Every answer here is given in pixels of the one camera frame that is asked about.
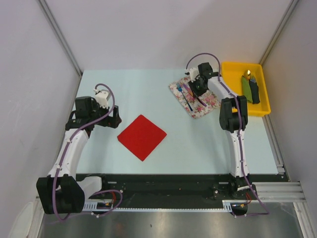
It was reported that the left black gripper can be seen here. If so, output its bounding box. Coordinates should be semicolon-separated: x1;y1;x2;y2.
89;100;121;128

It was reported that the iridescent knife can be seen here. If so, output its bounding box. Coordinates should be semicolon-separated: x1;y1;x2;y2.
184;83;208;107

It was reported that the red paper napkin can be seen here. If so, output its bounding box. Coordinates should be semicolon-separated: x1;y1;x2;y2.
117;115;167;161

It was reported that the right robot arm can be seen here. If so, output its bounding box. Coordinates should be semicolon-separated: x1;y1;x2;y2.
185;62;256;199

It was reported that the green rolled napkin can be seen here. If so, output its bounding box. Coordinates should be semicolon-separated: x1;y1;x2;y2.
241;76;253;103

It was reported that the silver fork in black napkin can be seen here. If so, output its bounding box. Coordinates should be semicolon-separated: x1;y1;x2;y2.
250;75;257;83

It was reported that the black rolled napkin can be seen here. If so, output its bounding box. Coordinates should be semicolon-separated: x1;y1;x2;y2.
249;80;260;104

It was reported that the floral cloth mat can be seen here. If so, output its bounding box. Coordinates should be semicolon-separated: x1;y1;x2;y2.
168;77;220;119

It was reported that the gold spoon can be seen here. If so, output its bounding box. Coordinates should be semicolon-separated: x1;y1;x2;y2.
245;70;252;80

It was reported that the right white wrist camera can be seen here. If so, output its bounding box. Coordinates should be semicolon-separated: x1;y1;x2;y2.
185;67;199;82

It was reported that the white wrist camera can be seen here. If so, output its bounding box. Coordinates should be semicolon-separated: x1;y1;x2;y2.
94;89;110;109
185;67;199;82

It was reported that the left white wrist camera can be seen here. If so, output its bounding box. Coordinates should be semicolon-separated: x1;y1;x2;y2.
94;89;110;109

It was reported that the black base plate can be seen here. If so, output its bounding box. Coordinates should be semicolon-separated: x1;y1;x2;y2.
74;173;289;211

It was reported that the white cable duct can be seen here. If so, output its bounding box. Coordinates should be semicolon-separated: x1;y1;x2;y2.
82;201;232;213

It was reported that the right aluminium frame post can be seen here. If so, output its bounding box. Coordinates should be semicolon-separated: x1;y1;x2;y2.
259;0;301;65

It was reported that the aluminium frame post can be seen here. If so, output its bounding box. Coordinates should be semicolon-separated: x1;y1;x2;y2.
36;0;83;78
259;0;301;65

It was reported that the right aluminium frame rail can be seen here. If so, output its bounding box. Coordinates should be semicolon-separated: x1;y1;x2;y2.
253;182;306;202

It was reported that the left aluminium frame post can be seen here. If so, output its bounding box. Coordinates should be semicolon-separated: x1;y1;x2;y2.
36;0;83;78

